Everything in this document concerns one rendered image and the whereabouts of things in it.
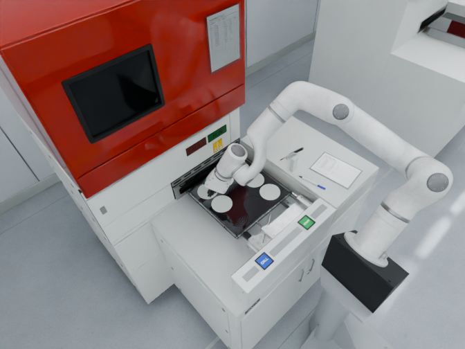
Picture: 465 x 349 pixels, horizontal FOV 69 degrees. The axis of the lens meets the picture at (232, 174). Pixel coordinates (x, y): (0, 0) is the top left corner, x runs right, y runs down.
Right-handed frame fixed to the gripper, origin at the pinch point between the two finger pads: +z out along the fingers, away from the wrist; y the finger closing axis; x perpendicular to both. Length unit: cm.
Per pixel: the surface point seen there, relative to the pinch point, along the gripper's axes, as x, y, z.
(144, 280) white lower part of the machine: -22, -10, 72
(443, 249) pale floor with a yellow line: 46, 178, 25
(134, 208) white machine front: -12.7, -29.2, 14.8
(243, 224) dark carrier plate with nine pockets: -10.1, 18.2, 0.5
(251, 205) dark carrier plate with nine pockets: 1.0, 20.4, -0.5
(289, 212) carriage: 0.5, 37.6, -6.4
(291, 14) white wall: 304, 47, 34
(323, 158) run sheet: 29, 47, -20
